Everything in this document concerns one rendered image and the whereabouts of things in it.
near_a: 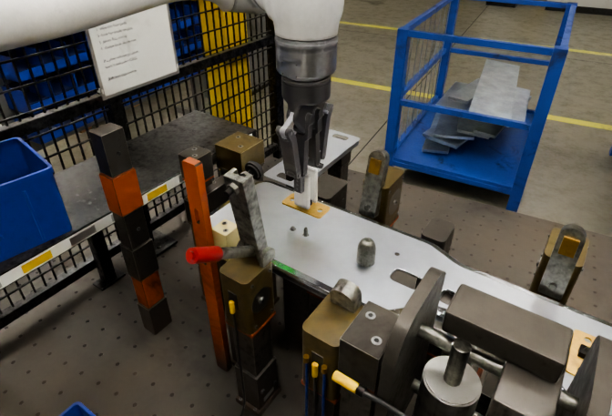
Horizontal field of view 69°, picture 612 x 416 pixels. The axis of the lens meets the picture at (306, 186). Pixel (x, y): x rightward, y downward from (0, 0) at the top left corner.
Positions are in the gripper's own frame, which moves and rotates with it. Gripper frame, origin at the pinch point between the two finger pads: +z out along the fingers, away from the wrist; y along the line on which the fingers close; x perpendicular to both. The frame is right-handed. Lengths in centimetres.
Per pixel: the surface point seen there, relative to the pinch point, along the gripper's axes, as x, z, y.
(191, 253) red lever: 0.2, -4.0, 26.4
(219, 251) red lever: 0.8, -1.7, 22.3
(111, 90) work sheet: -54, -5, -1
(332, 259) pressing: 7.8, 10.7, 3.1
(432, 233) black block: 19.1, 11.7, -15.0
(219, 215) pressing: -17.7, 10.8, 4.8
